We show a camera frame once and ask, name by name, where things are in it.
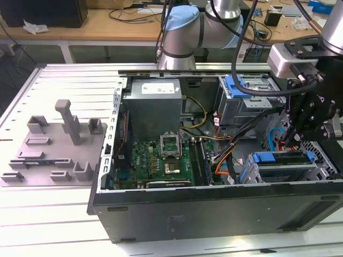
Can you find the black desktop computer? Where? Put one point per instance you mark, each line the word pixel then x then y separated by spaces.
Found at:
pixel 246 16

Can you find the grey parts rack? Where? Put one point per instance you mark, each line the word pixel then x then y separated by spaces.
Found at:
pixel 53 150

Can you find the large black box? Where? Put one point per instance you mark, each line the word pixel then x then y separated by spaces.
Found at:
pixel 43 12

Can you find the wooden desk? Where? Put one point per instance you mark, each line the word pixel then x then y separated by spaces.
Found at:
pixel 88 29

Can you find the blue cardboard box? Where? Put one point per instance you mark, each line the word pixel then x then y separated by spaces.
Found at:
pixel 319 5

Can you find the grey power supply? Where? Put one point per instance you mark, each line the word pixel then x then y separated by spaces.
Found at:
pixel 150 115

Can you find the blue plastic drive latch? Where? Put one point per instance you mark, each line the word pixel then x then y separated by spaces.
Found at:
pixel 237 94

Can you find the metal disk bay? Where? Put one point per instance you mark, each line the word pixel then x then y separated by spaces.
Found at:
pixel 284 167

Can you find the black PC case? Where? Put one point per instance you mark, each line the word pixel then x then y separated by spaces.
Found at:
pixel 187 214

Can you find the crumpled white paper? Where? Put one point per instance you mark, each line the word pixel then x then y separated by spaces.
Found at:
pixel 36 26

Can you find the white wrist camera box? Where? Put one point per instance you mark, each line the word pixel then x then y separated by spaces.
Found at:
pixel 281 61

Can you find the small dark box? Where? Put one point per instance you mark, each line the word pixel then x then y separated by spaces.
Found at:
pixel 272 18

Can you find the black RAM slot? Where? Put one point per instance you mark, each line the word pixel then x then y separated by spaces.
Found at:
pixel 199 166
pixel 193 163

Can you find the black graphics card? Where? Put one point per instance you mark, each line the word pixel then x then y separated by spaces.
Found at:
pixel 168 183

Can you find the black case fan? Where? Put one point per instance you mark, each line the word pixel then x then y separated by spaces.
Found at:
pixel 123 139

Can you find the metal optical drive cage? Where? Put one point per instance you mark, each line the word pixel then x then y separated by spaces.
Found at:
pixel 241 109

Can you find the blue VGA port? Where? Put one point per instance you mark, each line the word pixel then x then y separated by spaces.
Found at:
pixel 122 176

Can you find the green motherboard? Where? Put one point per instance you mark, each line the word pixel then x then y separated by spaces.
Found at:
pixel 144 160

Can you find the hard disk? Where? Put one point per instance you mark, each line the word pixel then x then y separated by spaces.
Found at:
pixel 264 157

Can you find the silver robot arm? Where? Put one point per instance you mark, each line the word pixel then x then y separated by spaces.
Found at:
pixel 182 40

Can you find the CPU socket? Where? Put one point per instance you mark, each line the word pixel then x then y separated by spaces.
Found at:
pixel 171 167

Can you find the clear plastic bag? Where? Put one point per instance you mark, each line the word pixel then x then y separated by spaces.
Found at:
pixel 302 23

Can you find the white paper sheet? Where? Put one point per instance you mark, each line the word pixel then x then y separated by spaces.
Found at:
pixel 297 11

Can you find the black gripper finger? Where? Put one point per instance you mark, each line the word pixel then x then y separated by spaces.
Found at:
pixel 305 125

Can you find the black power adapter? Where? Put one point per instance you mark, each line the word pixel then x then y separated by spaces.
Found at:
pixel 262 34

